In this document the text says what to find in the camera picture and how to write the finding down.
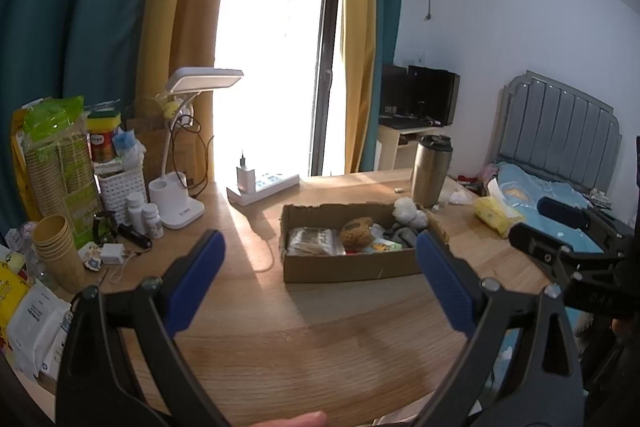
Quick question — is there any person's thumb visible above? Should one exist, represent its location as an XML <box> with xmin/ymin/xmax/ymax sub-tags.
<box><xmin>250</xmin><ymin>411</ymin><xmax>329</xmax><ymax>427</ymax></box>

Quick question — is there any yellow tissue pack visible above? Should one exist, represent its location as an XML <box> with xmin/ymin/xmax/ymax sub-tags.
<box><xmin>473</xmin><ymin>178</ymin><xmax>525</xmax><ymax>239</ymax></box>

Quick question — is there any steel travel tumbler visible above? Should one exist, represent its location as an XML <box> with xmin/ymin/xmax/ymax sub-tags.
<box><xmin>411</xmin><ymin>134</ymin><xmax>452</xmax><ymax>208</ymax></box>

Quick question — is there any stack of paper cups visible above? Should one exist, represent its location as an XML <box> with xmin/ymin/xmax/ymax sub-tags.
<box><xmin>32</xmin><ymin>215</ymin><xmax>86</xmax><ymax>294</ymax></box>

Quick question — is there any white pill bottle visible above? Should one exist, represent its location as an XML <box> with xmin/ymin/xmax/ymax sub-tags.
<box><xmin>126</xmin><ymin>191</ymin><xmax>145</xmax><ymax>235</ymax></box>
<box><xmin>142</xmin><ymin>202</ymin><xmax>164</xmax><ymax>239</ymax></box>

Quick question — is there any cartoon tissue packet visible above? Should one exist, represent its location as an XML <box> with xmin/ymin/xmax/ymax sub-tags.
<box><xmin>362</xmin><ymin>237</ymin><xmax>405</xmax><ymax>254</ymax></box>

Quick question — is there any black monitor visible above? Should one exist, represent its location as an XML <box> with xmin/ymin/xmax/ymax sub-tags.
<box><xmin>378</xmin><ymin>65</ymin><xmax>460</xmax><ymax>129</ymax></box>

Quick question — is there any white plastic basket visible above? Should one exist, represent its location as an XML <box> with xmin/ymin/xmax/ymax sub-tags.
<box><xmin>98</xmin><ymin>167</ymin><xmax>149</xmax><ymax>225</ymax></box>

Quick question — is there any white desk lamp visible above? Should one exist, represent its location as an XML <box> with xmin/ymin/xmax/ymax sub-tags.
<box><xmin>148</xmin><ymin>66</ymin><xmax>243</xmax><ymax>230</ymax></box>

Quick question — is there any brown plush toy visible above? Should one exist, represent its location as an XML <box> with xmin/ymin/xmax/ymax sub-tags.
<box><xmin>340</xmin><ymin>217</ymin><xmax>374</xmax><ymax>251</ymax></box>

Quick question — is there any brown cardboard box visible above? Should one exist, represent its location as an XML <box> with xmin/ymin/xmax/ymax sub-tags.
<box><xmin>280</xmin><ymin>202</ymin><xmax>421</xmax><ymax>284</ymax></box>

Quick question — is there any bagged cotton swabs pack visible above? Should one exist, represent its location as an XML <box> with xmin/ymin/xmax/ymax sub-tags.
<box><xmin>286</xmin><ymin>227</ymin><xmax>345</xmax><ymax>257</ymax></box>

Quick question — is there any white power strip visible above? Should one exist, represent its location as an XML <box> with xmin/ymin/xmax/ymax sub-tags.
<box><xmin>227</xmin><ymin>173</ymin><xmax>300</xmax><ymax>207</ymax></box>

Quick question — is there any white charger with cable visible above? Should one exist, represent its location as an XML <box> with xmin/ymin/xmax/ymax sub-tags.
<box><xmin>236</xmin><ymin>154</ymin><xmax>256</xmax><ymax>194</ymax></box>

